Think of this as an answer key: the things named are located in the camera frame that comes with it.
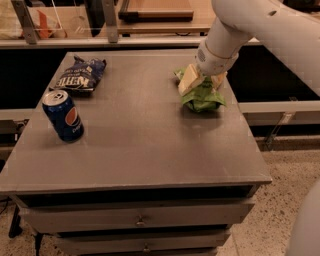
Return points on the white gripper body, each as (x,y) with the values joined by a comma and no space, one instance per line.
(212,64)

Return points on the green rice chip bag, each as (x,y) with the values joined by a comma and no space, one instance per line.
(203,97)

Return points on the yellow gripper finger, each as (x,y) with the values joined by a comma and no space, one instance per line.
(218,79)
(191,78)

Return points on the grey drawer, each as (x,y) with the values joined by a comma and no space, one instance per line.
(96,217)
(127,243)

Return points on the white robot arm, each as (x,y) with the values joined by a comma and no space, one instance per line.
(294,38)

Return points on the grey drawer cabinet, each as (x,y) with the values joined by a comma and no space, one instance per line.
(140,145)

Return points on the orange white bag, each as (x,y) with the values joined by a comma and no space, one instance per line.
(46,22)

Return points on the blue kettle chip bag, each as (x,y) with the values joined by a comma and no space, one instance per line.
(82,76)

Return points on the wooden board on shelf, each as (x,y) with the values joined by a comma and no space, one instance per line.
(155,10)

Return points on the top grey drawer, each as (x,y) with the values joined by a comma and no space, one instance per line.
(96,217)

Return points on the blue pepsi can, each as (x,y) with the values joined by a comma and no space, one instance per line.
(63,115)

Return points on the lower metal drawer knob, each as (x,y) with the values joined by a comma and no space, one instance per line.
(146,248)

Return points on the metal drawer knob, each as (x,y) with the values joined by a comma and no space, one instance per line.
(140,221)
(146,248)

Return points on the metal shelf rail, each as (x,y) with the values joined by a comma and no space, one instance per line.
(123,42)

